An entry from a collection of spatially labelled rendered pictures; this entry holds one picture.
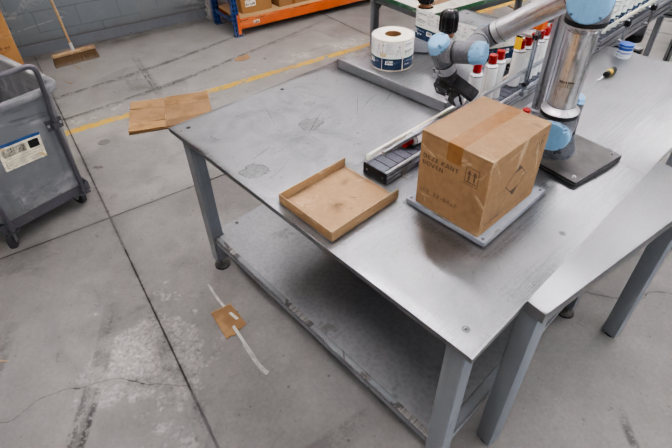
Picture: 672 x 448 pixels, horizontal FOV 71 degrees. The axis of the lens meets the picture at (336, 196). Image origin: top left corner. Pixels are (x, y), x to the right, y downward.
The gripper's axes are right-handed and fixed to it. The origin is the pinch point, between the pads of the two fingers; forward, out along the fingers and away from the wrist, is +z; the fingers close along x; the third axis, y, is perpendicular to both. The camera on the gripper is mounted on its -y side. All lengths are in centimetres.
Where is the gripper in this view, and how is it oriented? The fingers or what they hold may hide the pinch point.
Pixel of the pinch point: (461, 105)
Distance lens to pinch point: 195.2
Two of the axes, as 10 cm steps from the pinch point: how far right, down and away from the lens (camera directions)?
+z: 3.9, 4.5, 8.0
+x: -6.2, 7.7, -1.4
